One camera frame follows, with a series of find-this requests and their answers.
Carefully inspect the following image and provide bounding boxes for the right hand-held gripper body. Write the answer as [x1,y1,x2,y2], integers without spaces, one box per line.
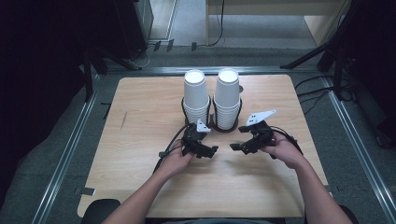
[246,108,277,155]

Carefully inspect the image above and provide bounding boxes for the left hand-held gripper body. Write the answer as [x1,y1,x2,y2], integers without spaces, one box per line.
[180,119,213,157]

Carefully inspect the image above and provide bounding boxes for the black wire cup holder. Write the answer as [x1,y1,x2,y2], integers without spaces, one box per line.
[180,95,243,134]

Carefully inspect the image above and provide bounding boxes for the stack of white paper cups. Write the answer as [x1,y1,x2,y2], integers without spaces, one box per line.
[213,68,242,131]
[181,69,212,125]

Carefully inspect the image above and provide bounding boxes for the person's right hand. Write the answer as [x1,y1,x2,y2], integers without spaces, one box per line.
[261,133,307,171]

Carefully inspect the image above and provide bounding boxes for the person's left hand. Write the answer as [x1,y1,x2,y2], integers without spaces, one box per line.
[158,139,194,179]

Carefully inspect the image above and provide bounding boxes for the black tripod stand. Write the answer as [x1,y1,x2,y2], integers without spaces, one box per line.
[279,0,372,101]
[81,46,144,104]

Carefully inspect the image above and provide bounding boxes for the black chair armrest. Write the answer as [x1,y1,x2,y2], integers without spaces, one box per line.
[80,199,121,224]

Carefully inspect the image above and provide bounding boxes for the black cabinet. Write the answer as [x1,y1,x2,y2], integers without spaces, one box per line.
[112,0,154,61]

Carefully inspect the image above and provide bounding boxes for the light wooden desk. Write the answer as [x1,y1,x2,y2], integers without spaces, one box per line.
[205,0,354,48]

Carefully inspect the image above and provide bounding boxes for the left hand-held gripper black cable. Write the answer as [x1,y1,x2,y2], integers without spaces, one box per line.
[152,122,195,175]

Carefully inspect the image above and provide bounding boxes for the hand-held gripper black cable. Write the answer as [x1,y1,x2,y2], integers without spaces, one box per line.
[270,125,304,157]
[152,122,195,175]

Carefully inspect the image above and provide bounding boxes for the right hand-held gripper black cable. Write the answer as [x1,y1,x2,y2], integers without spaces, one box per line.
[270,125,304,157]

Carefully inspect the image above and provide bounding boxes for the aluminium floor rail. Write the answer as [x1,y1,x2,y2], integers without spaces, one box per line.
[106,65,318,76]
[321,76,396,223]
[31,74,101,224]

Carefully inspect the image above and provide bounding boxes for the black floor cables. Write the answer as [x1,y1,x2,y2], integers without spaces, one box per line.
[293,74,335,116]

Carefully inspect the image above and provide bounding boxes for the white floor cable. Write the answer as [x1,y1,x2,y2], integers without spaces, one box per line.
[133,43,157,68]

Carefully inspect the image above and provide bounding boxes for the black hanging cable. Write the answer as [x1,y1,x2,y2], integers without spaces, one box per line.
[207,0,226,48]

